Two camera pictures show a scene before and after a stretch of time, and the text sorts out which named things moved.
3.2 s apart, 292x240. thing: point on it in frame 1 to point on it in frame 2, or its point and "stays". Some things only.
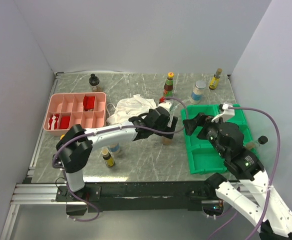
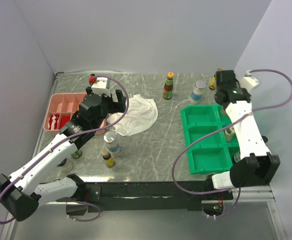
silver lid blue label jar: x=196 y=94 stays
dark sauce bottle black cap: x=262 y=140 stays
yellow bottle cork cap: x=214 y=80 stays
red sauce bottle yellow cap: x=168 y=90 stays
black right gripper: x=202 y=119 to x=237 y=85
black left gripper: x=170 y=128 to x=116 y=106
